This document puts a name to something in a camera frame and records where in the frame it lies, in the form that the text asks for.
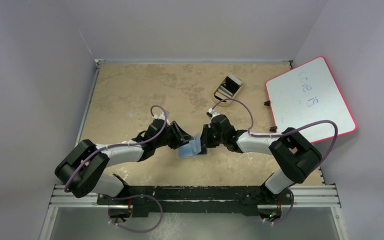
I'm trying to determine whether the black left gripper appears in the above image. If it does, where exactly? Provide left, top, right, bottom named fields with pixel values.
left=154, top=121, right=193, bottom=150

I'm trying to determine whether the stack of credit cards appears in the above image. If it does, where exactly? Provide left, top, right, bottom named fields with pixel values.
left=213, top=74, right=243, bottom=101

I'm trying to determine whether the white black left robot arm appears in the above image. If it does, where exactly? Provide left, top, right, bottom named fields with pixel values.
left=54, top=119, right=194, bottom=205

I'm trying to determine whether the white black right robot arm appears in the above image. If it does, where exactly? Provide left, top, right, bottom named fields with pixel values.
left=200, top=114, right=322, bottom=204

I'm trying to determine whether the beige oval card tray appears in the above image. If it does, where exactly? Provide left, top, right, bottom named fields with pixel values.
left=212, top=74, right=244, bottom=107

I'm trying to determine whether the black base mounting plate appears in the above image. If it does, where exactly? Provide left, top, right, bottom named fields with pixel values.
left=97, top=185, right=293, bottom=218

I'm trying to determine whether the pink framed whiteboard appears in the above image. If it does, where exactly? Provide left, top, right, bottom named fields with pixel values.
left=266, top=56, right=358, bottom=136

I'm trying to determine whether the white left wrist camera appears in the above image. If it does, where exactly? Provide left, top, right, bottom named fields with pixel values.
left=151, top=112, right=170, bottom=125

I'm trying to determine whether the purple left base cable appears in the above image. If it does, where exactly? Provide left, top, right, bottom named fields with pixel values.
left=107, top=193, right=165, bottom=234

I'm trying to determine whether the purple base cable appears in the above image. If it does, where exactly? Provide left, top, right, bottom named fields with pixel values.
left=261, top=187, right=295, bottom=226
left=107, top=193, right=165, bottom=234

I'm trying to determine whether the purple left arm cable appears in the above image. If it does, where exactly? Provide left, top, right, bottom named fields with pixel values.
left=63, top=105, right=170, bottom=193

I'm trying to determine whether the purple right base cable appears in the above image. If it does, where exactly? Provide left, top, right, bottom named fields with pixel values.
left=261, top=187, right=295, bottom=226

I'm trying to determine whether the aluminium frame rail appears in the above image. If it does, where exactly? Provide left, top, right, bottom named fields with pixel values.
left=48, top=185, right=342, bottom=209

